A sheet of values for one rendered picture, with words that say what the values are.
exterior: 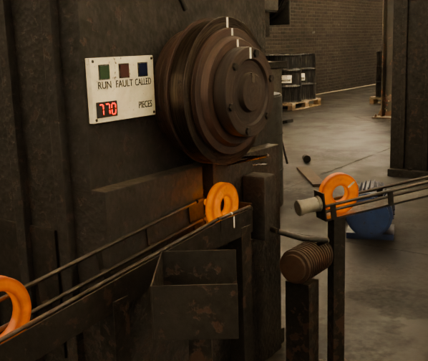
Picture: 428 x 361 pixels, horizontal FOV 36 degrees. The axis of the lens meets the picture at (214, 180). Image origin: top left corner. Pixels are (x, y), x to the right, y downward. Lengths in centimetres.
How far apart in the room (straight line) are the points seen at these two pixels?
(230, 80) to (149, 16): 32
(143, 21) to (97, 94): 31
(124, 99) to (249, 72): 41
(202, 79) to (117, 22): 29
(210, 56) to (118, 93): 30
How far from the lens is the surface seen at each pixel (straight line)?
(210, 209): 213
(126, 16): 198
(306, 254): 237
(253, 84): 206
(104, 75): 187
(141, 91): 199
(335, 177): 245
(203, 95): 196
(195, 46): 198
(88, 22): 187
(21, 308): 163
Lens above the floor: 127
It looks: 12 degrees down
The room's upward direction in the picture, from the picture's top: 2 degrees counter-clockwise
